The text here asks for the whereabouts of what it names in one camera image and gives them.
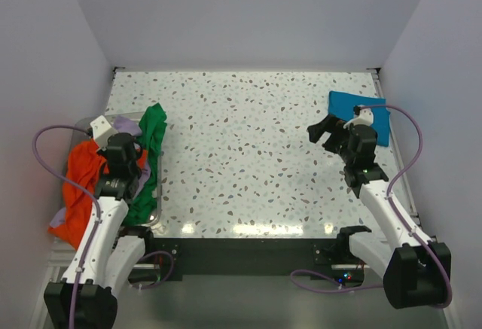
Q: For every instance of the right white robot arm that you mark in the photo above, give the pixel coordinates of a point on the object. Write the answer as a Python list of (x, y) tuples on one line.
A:
[(414, 268)]

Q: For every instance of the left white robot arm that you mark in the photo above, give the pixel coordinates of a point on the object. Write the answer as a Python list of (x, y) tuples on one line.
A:
[(86, 295)]

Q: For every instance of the lavender t shirt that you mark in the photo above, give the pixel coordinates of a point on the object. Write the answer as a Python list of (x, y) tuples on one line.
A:
[(122, 125)]

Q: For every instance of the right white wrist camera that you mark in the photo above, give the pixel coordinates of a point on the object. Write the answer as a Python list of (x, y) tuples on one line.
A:
[(363, 115)]

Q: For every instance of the green t shirt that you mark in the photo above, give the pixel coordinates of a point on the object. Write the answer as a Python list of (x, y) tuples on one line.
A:
[(153, 128)]

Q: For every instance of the clear plastic bin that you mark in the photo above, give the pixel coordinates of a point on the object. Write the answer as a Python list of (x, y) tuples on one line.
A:
[(155, 215)]

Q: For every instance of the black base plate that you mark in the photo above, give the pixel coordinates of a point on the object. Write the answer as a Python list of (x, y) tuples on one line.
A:
[(175, 258)]

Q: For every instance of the orange t shirt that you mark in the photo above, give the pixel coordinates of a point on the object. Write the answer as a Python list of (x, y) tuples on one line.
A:
[(83, 168)]

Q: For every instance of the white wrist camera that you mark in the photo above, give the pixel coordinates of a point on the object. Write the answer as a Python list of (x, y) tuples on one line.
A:
[(363, 115), (102, 130)]

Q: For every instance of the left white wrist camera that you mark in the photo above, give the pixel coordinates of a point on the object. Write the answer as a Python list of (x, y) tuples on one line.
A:
[(102, 130)]

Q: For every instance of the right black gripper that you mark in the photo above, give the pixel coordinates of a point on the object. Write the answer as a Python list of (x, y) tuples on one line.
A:
[(330, 123)]

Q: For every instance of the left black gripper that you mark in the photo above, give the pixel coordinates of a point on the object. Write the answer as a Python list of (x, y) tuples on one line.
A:
[(103, 153)]

